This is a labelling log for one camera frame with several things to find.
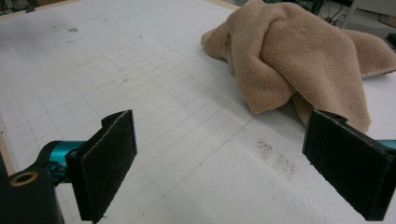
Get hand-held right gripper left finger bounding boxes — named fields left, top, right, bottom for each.
left=65, top=109, right=138, bottom=224

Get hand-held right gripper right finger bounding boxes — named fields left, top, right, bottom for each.
left=302, top=108, right=396, bottom=222

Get white desk leg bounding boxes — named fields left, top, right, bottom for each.
left=340, top=0, right=366, bottom=30

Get tan terry towel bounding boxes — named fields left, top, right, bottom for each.
left=200, top=0, right=396, bottom=133

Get black floor cables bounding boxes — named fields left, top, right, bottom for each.
left=303, top=0, right=345, bottom=22

